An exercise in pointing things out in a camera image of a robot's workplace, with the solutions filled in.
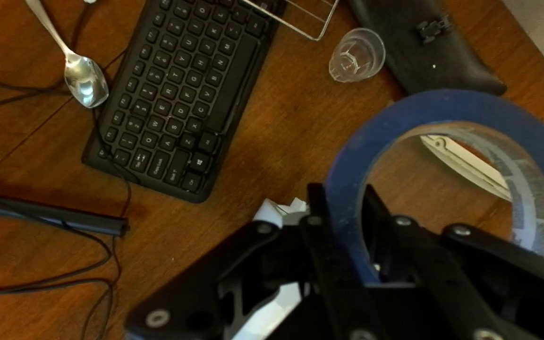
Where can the metal spoon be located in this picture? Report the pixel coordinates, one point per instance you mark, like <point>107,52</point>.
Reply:
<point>85,82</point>

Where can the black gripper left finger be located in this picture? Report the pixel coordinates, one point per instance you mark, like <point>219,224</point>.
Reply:
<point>189,295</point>

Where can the black computer keyboard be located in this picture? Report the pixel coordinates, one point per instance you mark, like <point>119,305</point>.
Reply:
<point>170,95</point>

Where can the clear shot glass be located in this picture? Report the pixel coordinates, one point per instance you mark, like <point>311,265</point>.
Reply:
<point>357,59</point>

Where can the white flat plastic strip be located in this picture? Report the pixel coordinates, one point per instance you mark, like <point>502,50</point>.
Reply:
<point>466,165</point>

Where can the blue masking tape roll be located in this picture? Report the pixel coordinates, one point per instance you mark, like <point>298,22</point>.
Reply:
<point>423,105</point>

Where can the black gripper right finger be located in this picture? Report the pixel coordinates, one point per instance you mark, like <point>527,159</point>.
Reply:
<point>447,284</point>

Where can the long black rod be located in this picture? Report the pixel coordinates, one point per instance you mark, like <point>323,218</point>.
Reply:
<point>45,214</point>

